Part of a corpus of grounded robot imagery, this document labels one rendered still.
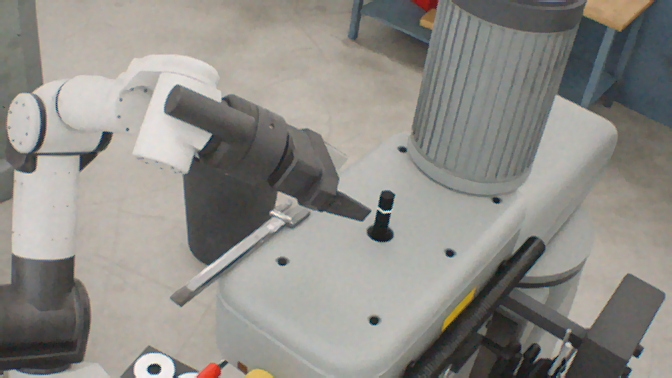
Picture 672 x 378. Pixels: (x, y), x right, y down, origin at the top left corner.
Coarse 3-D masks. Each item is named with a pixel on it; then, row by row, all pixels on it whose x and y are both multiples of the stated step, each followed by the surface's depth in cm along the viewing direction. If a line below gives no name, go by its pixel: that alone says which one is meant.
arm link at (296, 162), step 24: (264, 120) 90; (264, 144) 89; (288, 144) 93; (312, 144) 97; (240, 168) 90; (264, 168) 90; (288, 168) 92; (312, 168) 93; (288, 192) 94; (312, 192) 94
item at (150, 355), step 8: (144, 352) 178; (152, 352) 178; (160, 352) 178; (136, 360) 176; (144, 360) 174; (152, 360) 175; (160, 360) 175; (168, 360) 175; (176, 360) 177; (128, 368) 174; (136, 368) 172; (144, 368) 173; (152, 368) 175; (160, 368) 175; (168, 368) 174; (176, 368) 176; (184, 368) 176; (192, 368) 176; (120, 376) 172; (128, 376) 172; (136, 376) 171; (144, 376) 171; (152, 376) 171; (160, 376) 172; (168, 376) 172; (176, 376) 174; (184, 376) 173; (192, 376) 173
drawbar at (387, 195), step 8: (384, 192) 105; (392, 192) 105; (384, 200) 104; (392, 200) 104; (384, 208) 105; (392, 208) 105; (376, 216) 106; (384, 216) 106; (376, 224) 107; (384, 224) 107; (376, 232) 108; (384, 232) 108; (376, 240) 108; (384, 240) 109
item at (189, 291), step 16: (288, 208) 110; (272, 224) 106; (288, 224) 107; (256, 240) 103; (224, 256) 100; (240, 256) 101; (208, 272) 98; (224, 272) 99; (192, 288) 95; (176, 304) 94
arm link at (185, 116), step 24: (168, 96) 83; (192, 96) 81; (216, 96) 87; (144, 120) 86; (168, 120) 84; (192, 120) 82; (216, 120) 83; (240, 120) 85; (144, 144) 84; (168, 144) 84; (192, 144) 85; (216, 144) 88; (240, 144) 86; (168, 168) 88; (216, 168) 90
